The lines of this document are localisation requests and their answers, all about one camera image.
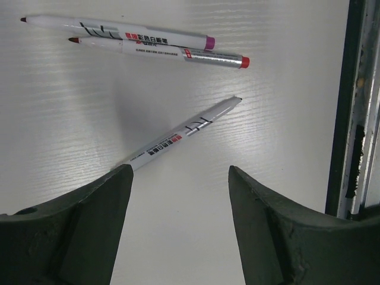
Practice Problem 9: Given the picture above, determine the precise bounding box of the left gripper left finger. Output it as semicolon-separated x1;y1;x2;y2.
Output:
1;164;134;284

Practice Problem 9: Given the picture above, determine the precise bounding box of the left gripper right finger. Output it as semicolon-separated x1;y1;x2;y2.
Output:
228;166;379;284

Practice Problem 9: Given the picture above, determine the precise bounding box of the green marker pen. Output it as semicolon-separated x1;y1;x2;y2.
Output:
114;96;242;170

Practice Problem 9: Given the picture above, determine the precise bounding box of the red marker pen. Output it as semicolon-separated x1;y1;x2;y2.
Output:
68;37;250;69

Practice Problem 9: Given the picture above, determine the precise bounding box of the purple marker pen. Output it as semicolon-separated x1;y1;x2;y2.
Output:
20;15;216;50

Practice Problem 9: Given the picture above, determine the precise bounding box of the aluminium frame rail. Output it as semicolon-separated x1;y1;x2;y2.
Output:
325;1;379;221

